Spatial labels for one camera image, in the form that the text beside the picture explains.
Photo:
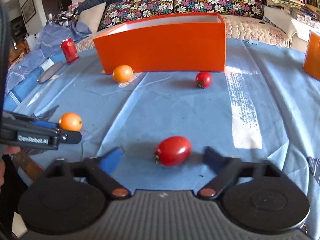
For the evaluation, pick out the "red soda can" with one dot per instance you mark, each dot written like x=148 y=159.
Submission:
x=69 y=50

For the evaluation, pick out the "large orange cardboard box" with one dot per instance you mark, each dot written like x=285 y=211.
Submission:
x=173 y=42

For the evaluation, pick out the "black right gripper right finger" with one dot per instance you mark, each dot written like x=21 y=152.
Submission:
x=229 y=170

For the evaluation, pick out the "white pillow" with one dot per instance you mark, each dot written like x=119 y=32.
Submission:
x=92 y=17

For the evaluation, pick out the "red plum tomato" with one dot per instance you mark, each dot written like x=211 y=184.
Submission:
x=172 y=151

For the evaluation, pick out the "light blue tablecloth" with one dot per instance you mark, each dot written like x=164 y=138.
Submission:
x=264 y=106

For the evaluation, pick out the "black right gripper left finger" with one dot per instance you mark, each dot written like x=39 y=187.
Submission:
x=97 y=172

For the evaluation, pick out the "grey flat oblong object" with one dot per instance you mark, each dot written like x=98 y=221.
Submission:
x=50 y=72

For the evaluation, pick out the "orange tomato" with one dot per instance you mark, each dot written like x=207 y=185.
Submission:
x=122 y=74
x=70 y=121

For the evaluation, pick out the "sofa with quilted cover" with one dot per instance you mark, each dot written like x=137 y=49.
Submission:
x=239 y=27

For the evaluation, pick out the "floral cushion right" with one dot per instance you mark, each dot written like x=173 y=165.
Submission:
x=246 y=8

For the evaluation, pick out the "small red round tomato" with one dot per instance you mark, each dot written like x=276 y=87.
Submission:
x=203 y=80

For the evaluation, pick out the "framed wall picture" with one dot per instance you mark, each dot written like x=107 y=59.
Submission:
x=28 y=10

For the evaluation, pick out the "orange container at right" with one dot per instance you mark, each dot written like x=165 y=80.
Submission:
x=312 y=57

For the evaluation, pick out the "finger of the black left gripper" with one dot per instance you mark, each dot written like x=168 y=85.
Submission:
x=27 y=132

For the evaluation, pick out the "blue crumpled cloth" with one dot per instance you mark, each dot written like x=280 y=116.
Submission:
x=47 y=44

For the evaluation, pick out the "floral cushion left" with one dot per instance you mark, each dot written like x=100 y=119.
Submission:
x=130 y=10

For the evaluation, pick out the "floral cushion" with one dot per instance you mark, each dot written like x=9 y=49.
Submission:
x=246 y=8
x=130 y=10

